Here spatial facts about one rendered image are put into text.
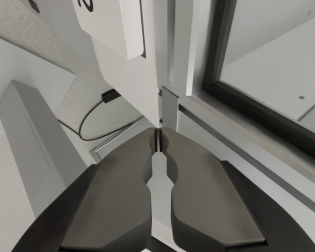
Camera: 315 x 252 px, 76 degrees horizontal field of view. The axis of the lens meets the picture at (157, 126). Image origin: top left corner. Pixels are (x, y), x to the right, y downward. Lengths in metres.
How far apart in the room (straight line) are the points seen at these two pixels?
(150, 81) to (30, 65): 0.97
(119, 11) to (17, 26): 0.96
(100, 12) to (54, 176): 0.53
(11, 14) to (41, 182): 0.71
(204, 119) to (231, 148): 0.03
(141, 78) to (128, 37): 0.06
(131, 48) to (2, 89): 1.01
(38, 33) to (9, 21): 0.11
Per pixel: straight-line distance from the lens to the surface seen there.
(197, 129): 0.18
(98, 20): 0.23
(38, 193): 0.73
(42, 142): 0.76
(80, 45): 0.39
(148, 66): 0.20
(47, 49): 1.17
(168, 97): 0.19
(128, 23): 0.18
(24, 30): 1.13
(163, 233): 0.36
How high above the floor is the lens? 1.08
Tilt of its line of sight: 34 degrees down
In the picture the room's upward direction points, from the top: 132 degrees clockwise
